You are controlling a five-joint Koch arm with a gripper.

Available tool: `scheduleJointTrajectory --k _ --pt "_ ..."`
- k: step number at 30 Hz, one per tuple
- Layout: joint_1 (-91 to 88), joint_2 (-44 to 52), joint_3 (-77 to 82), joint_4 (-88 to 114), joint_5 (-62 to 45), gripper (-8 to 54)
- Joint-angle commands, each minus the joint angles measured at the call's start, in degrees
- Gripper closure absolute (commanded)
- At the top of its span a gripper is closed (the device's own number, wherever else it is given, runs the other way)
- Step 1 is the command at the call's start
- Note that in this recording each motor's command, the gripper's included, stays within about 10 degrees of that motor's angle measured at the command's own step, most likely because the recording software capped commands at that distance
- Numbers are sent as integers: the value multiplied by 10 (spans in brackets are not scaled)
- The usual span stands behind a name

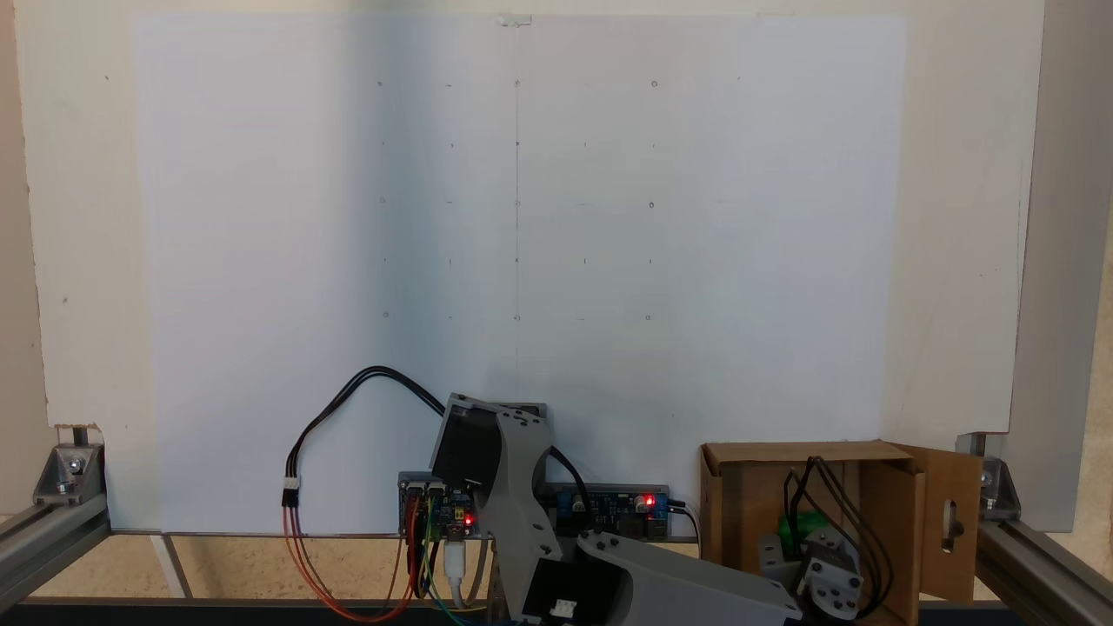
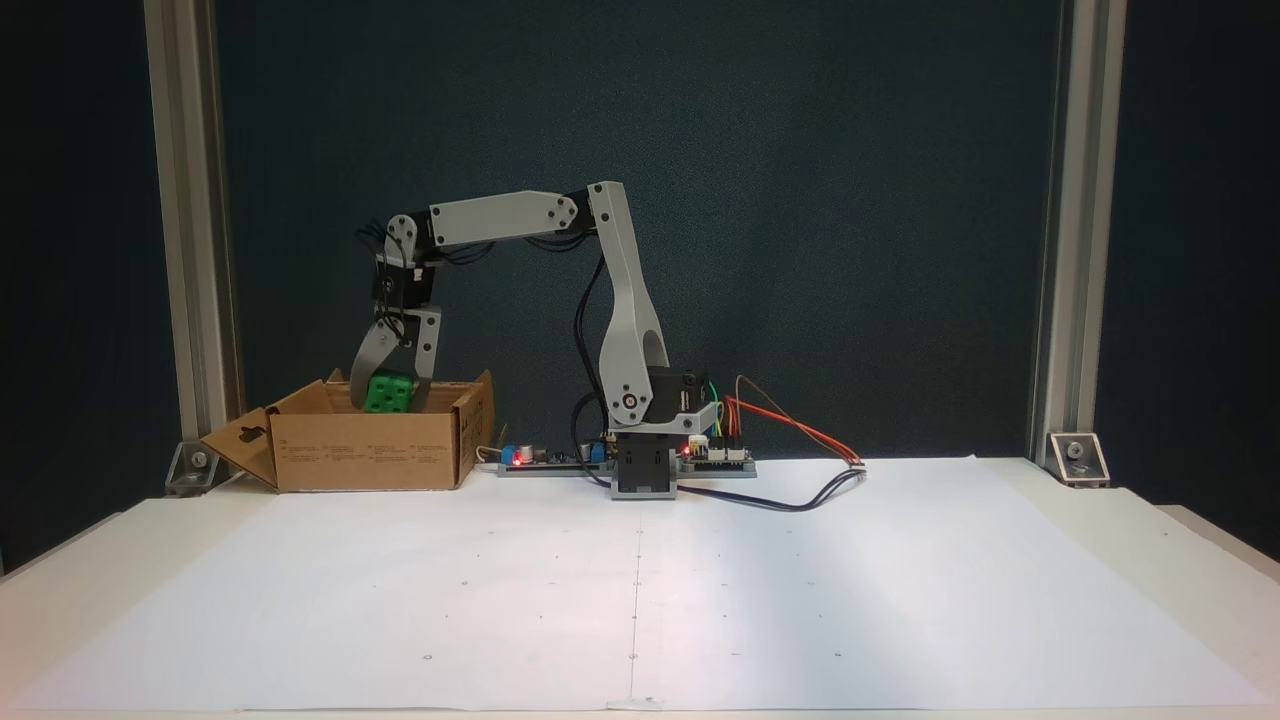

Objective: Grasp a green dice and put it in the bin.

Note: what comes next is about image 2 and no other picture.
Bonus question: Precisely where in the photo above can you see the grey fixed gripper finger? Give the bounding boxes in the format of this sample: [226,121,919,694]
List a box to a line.
[403,305,443,414]

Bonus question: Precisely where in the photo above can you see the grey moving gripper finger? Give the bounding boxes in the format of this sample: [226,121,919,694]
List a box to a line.
[349,316,404,413]

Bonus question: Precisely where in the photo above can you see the green dice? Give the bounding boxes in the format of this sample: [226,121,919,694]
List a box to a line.
[364,370,415,414]

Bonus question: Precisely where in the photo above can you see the open cardboard box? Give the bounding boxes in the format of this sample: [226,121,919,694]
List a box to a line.
[200,369,497,493]

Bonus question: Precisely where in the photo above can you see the blue power converter board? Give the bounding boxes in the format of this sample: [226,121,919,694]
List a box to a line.
[497,443,614,479]

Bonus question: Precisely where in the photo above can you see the motor driver circuit board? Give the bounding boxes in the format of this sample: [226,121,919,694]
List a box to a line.
[678,438,759,479]

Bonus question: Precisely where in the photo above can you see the large white paper sheet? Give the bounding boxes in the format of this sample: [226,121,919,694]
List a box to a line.
[10,455,1271,713]

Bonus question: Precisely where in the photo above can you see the aluminium frame post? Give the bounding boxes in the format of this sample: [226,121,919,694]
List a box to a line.
[142,0,245,471]
[1027,0,1130,467]

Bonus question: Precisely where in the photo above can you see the metal corner bracket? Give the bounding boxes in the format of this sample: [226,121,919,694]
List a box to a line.
[164,440,227,497]
[1047,431,1110,490]

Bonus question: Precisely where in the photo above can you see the green yellow jumper wires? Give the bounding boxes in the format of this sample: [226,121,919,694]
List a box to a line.
[700,372,731,446]

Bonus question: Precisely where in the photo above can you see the orange red wire bundle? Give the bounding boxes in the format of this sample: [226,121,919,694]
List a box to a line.
[722,394,864,467]

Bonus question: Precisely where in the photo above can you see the black cable with white connector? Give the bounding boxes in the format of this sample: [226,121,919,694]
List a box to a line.
[688,460,868,514]

